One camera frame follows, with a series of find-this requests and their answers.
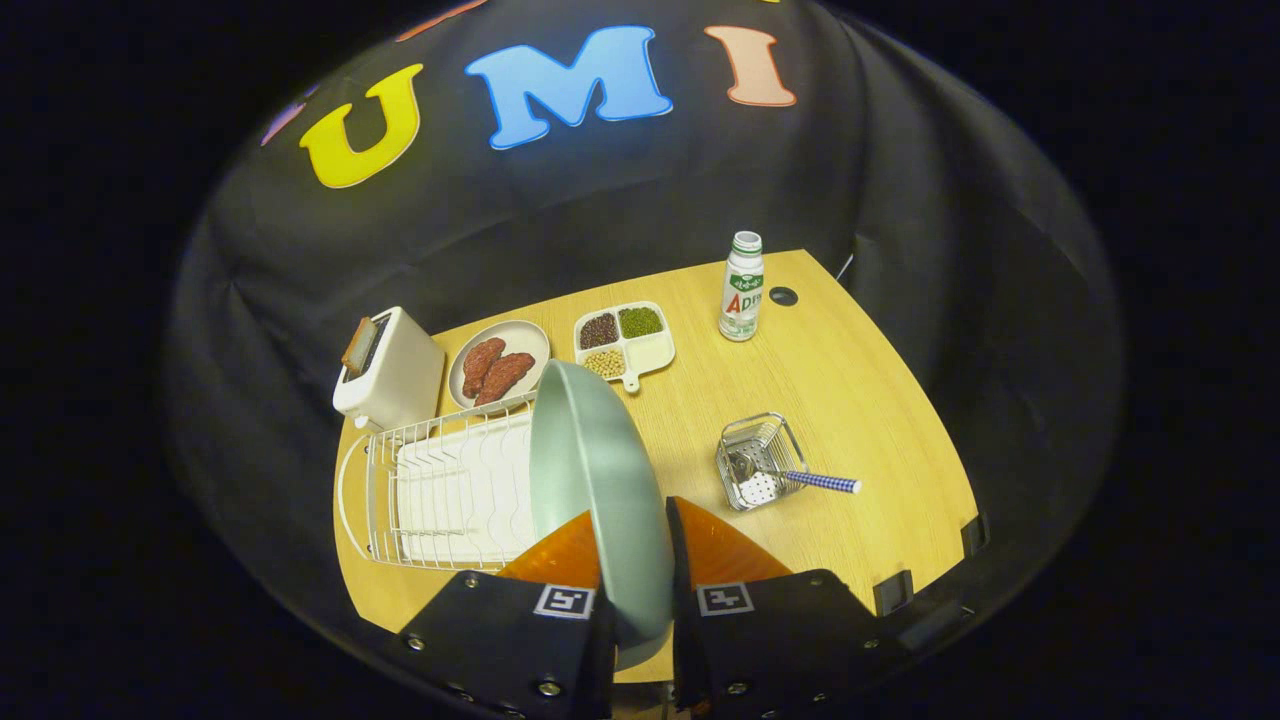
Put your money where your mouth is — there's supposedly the white compartment dish with beans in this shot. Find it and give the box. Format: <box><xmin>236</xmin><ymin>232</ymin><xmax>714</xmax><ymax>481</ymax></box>
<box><xmin>573</xmin><ymin>301</ymin><xmax>677</xmax><ymax>394</ymax></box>

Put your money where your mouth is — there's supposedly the pale green plate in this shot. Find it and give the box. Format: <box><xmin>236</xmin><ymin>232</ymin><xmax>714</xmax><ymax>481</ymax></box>
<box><xmin>528</xmin><ymin>359</ymin><xmax>677</xmax><ymax>671</ymax></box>

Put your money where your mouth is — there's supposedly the white wire dish rack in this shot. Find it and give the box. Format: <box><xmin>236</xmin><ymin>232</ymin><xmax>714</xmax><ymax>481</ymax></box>
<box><xmin>337</xmin><ymin>392</ymin><xmax>546</xmax><ymax>571</ymax></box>

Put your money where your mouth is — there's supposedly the spoon with blue checked handle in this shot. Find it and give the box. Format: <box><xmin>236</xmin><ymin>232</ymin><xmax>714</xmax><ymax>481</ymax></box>
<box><xmin>728</xmin><ymin>452</ymin><xmax>863</xmax><ymax>496</ymax></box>

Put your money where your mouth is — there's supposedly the white toaster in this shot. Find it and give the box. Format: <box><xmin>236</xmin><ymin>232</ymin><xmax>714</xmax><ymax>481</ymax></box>
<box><xmin>332</xmin><ymin>306</ymin><xmax>446</xmax><ymax>433</ymax></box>

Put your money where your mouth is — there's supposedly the black backdrop cloth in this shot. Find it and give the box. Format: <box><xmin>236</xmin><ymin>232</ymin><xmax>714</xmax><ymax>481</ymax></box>
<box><xmin>165</xmin><ymin>0</ymin><xmax>1126</xmax><ymax>691</ymax></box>

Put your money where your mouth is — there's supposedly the metal wire basket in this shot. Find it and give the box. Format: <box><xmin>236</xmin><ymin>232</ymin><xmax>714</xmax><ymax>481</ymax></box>
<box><xmin>715</xmin><ymin>412</ymin><xmax>811</xmax><ymax>513</ymax></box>

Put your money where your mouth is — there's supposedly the red meat piece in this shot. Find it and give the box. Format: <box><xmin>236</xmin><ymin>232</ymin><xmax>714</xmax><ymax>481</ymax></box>
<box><xmin>475</xmin><ymin>352</ymin><xmax>537</xmax><ymax>407</ymax></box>
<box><xmin>461</xmin><ymin>338</ymin><xmax>507</xmax><ymax>400</ymax></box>

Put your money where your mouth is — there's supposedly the white drain tray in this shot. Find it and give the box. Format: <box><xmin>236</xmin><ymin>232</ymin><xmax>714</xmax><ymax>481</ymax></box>
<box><xmin>395</xmin><ymin>415</ymin><xmax>541</xmax><ymax>563</ymax></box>

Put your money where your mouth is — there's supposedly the beige plate with meat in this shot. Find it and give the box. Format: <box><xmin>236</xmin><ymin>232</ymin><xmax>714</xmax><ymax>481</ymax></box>
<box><xmin>447</xmin><ymin>319</ymin><xmax>552</xmax><ymax>412</ymax></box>

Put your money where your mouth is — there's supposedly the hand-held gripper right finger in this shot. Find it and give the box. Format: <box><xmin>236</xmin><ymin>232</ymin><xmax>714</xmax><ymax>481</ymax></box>
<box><xmin>665</xmin><ymin>496</ymin><xmax>916</xmax><ymax>720</ymax></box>

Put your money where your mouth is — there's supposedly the bread slice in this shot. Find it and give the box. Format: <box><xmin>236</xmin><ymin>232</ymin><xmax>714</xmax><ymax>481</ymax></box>
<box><xmin>341</xmin><ymin>316</ymin><xmax>376</xmax><ymax>376</ymax></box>

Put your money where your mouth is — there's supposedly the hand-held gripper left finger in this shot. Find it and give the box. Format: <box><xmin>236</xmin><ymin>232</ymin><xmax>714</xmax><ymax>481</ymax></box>
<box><xmin>395</xmin><ymin>510</ymin><xmax>618</xmax><ymax>720</ymax></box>

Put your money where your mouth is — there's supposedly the white and green drink bottle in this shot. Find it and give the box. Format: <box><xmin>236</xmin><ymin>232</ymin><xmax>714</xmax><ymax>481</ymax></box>
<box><xmin>718</xmin><ymin>231</ymin><xmax>765</xmax><ymax>343</ymax></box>

